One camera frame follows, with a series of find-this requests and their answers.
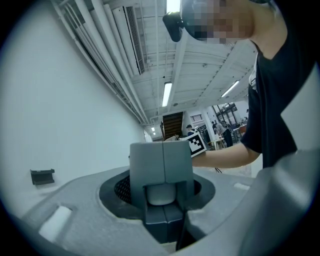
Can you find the ceiling tube light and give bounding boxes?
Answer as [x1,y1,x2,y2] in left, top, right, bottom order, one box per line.
[220,80,240,98]
[161,81,173,108]
[166,0,181,13]

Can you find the white ceiling pipes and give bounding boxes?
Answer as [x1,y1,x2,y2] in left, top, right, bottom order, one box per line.
[49,0,151,125]

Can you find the black wall shelf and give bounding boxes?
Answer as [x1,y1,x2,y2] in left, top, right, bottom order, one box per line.
[29,168,56,186]

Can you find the person's head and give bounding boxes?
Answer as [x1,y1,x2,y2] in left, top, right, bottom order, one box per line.
[179,0,288,61]

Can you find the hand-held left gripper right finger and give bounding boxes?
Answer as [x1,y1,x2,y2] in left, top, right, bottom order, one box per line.
[176,167,255,252]

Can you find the white ceiling air conditioner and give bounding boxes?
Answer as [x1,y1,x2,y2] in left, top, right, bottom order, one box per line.
[111,5,146,76]

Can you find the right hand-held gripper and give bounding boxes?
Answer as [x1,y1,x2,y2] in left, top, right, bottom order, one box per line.
[186,132,208,158]

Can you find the person's right forearm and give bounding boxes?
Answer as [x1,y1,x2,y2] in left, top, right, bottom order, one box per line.
[191,142,263,170]

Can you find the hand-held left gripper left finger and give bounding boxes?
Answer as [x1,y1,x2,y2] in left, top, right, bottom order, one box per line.
[21,166,176,256]

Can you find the white toilet brush grey handle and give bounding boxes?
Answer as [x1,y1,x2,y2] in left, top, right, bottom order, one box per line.
[129,140,195,245]

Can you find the black head-mounted camera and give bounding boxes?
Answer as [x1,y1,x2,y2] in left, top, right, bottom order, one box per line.
[162,11,186,43]

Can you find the dark wooden staircase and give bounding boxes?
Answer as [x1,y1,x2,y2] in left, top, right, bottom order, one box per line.
[161,111,185,141]

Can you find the person in black shirt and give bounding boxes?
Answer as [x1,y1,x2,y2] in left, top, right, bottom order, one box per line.
[240,0,320,169]

